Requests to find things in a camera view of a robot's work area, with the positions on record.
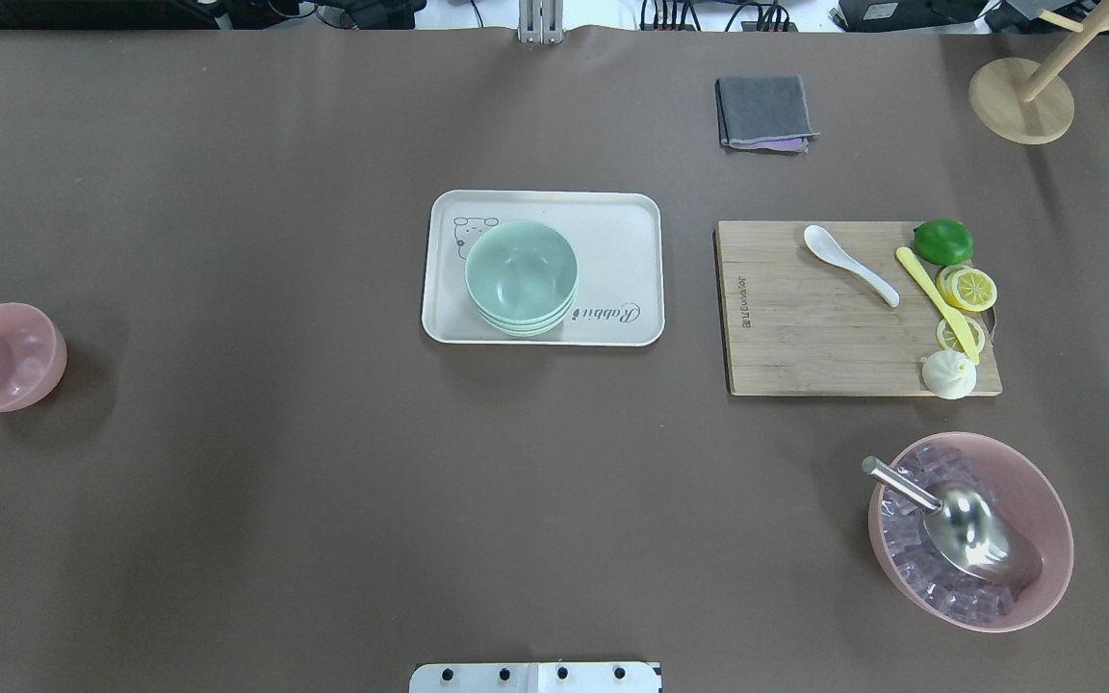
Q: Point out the small pink bowl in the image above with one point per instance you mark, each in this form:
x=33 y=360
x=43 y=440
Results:
x=33 y=356

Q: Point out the white ceramic spoon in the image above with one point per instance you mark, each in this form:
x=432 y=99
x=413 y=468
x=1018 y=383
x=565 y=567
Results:
x=822 y=244

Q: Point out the large pink bowl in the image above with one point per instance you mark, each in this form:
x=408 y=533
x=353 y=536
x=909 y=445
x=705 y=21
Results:
x=1014 y=486

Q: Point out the stacked green bowls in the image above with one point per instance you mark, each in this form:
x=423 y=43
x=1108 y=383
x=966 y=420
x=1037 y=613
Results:
x=522 y=277

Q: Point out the cream rabbit tray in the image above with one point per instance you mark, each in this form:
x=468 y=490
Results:
x=617 y=237

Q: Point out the wooden cutting board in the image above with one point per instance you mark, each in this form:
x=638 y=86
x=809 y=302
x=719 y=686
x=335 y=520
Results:
x=796 y=327

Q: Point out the grey folded cloth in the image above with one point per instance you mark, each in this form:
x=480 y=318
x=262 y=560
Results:
x=763 y=113

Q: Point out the lemon thin slice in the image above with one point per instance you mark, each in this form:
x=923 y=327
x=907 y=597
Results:
x=947 y=339

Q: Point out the white steamed bun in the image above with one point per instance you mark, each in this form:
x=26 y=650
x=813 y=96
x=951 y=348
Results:
x=949 y=374

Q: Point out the yellow plastic knife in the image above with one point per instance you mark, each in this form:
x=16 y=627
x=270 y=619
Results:
x=951 y=315

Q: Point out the green lime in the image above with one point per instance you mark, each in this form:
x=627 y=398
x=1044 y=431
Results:
x=943 y=241

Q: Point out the lemon half slice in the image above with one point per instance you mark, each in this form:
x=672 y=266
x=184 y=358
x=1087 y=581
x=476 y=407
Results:
x=967 y=288

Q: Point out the metal ice scoop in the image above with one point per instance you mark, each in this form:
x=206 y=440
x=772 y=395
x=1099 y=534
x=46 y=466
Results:
x=963 y=527

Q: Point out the wooden cup tree stand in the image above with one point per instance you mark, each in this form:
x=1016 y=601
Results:
x=1025 y=101

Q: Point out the aluminium frame post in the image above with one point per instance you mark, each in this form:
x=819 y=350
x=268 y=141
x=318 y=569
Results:
x=540 y=21

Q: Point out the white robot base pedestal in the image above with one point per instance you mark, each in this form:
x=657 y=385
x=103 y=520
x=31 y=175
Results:
x=548 y=676

